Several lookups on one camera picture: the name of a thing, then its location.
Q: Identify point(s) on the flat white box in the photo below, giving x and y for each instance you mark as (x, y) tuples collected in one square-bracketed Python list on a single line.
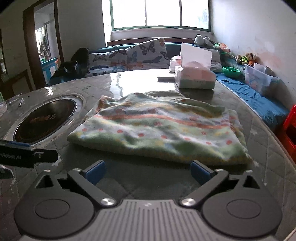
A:
[(166, 79)]

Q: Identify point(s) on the red plastic stool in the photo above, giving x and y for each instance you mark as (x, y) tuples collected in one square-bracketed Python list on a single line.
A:
[(287, 133)]

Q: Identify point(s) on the clear plastic storage box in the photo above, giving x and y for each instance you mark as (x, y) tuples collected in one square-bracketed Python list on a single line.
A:
[(259, 81)]

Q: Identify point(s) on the wooden door frame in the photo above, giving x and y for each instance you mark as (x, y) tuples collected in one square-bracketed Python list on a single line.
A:
[(30, 40)]

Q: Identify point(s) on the grey plush toy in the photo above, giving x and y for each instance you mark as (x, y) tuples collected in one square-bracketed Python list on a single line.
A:
[(202, 41)]

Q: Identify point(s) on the blue sofa bench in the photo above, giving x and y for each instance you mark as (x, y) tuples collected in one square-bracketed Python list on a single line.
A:
[(271, 111)]

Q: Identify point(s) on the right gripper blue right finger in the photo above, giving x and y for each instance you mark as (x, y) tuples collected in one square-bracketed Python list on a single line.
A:
[(200, 172)]

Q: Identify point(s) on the upright butterfly pillow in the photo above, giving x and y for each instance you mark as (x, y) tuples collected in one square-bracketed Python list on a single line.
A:
[(148, 55)]

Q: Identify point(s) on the round black induction cooktop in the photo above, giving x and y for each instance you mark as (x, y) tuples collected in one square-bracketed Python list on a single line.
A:
[(44, 121)]

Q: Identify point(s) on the black bag on sofa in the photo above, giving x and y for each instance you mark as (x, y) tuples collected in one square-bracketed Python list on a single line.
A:
[(76, 68)]

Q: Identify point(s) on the blue white cabinet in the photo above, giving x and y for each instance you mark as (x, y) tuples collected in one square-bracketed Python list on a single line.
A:
[(48, 68)]

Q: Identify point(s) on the pink tissue pack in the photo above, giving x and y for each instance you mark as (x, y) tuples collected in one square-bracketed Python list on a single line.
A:
[(194, 71), (175, 61)]

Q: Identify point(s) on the lower flat butterfly pillow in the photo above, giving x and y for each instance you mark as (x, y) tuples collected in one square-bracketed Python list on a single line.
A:
[(102, 69)]

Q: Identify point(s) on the green plastic bowl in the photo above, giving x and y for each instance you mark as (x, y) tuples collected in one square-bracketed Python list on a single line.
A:
[(231, 72)]

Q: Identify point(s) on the flat butterfly pillow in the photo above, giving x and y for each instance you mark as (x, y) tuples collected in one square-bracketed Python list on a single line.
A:
[(109, 59), (102, 69)]

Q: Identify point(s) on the rear pink tissue pack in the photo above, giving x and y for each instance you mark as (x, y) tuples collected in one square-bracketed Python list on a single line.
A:
[(175, 61)]

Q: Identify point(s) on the colourful patterned baby garment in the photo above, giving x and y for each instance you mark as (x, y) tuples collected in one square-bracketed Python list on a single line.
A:
[(164, 125)]

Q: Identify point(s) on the grey cushion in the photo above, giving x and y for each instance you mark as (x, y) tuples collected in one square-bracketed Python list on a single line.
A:
[(216, 65)]

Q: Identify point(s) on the front pink tissue pack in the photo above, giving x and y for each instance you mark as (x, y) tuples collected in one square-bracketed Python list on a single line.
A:
[(194, 71)]

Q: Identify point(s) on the window with green frame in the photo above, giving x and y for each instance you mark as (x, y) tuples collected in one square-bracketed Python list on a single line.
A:
[(183, 14)]

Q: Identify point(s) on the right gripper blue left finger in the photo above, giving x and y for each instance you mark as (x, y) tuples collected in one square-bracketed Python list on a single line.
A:
[(95, 172)]

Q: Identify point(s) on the green orange plush toys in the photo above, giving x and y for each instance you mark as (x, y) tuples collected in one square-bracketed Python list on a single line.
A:
[(247, 59)]

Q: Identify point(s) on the upper flat butterfly pillow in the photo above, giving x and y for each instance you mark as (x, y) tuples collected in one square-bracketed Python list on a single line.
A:
[(109, 59)]

